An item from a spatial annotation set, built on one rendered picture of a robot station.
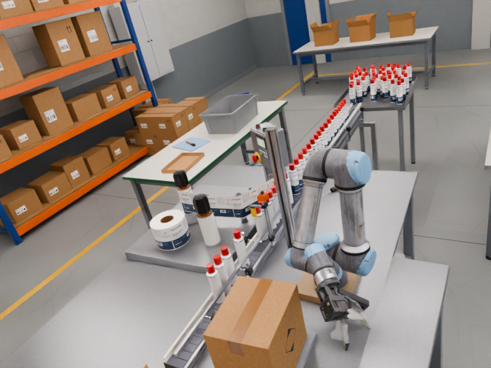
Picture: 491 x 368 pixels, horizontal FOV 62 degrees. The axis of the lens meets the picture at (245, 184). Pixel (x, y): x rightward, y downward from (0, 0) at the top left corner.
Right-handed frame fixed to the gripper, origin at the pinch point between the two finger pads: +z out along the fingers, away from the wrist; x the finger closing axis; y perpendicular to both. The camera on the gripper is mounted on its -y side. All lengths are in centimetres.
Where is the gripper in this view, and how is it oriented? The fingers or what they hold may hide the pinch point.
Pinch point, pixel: (359, 340)
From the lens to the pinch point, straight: 140.3
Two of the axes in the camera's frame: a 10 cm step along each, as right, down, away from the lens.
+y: -9.1, -0.4, -4.1
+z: 2.6, 7.1, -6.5
